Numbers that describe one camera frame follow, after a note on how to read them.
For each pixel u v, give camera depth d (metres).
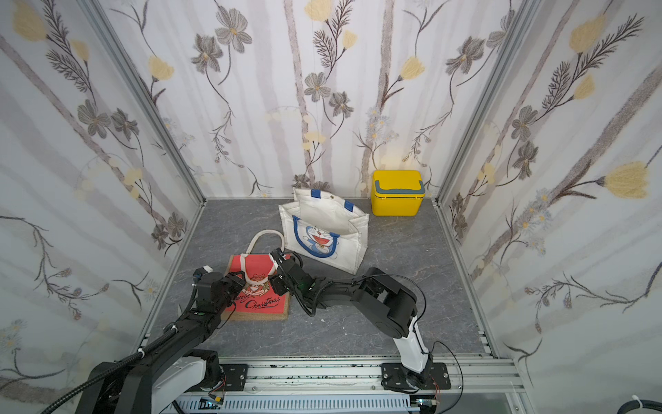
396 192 1.07
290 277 0.67
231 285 0.72
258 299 0.88
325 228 1.00
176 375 0.55
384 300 0.52
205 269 0.79
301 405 0.70
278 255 0.78
